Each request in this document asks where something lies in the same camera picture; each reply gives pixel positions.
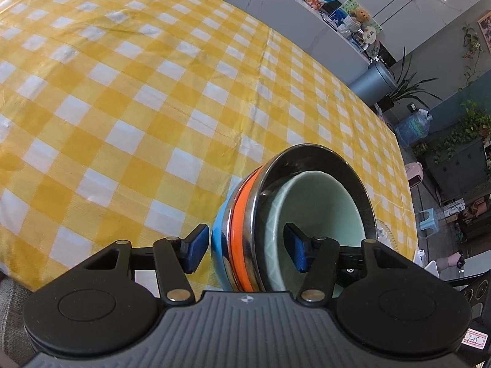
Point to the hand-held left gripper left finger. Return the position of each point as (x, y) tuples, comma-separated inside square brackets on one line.
[(197, 249)]

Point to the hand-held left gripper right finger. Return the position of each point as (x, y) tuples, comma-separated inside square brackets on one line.
[(297, 249)]

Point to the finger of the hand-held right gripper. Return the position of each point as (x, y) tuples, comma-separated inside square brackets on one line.
[(349, 276)]

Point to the blue bowl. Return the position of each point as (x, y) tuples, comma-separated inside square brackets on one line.
[(220, 253)]

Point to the orange bowl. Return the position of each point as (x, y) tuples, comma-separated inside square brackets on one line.
[(239, 230)]

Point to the green ceramic bowl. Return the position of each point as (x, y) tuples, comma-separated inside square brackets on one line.
[(326, 207)]

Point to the stainless steel bowl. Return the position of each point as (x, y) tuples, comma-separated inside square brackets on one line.
[(307, 157)]

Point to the black panel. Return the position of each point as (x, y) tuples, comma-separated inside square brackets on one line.
[(475, 295)]

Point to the clear glass plate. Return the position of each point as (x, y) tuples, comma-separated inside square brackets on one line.
[(385, 234)]

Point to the small blue plastic stool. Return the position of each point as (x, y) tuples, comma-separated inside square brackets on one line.
[(429, 218)]

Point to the small cardboard box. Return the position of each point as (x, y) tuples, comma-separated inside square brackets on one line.
[(454, 207)]

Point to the dark cabinet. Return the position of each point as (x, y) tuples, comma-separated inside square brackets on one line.
[(456, 176)]

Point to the blue water jug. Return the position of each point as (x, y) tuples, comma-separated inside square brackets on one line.
[(413, 128)]

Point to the yellow checked tablecloth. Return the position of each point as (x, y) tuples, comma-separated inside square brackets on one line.
[(115, 103)]

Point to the grey metal trash can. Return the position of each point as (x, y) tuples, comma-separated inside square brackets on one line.
[(374, 84)]

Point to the trailing green plant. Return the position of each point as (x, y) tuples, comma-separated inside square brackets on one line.
[(464, 130)]

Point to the long-leaf potted plant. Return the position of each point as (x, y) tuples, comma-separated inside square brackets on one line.
[(402, 88)]

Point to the grey cloth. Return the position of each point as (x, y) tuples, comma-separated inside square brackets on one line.
[(13, 314)]

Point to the plush toys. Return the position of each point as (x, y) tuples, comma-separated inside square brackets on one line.
[(353, 23)]

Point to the green printed package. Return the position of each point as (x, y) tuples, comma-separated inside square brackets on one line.
[(368, 11)]

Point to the hanging vine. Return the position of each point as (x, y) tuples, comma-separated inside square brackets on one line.
[(471, 46)]

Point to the framed picture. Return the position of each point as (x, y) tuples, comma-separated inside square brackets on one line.
[(486, 30)]

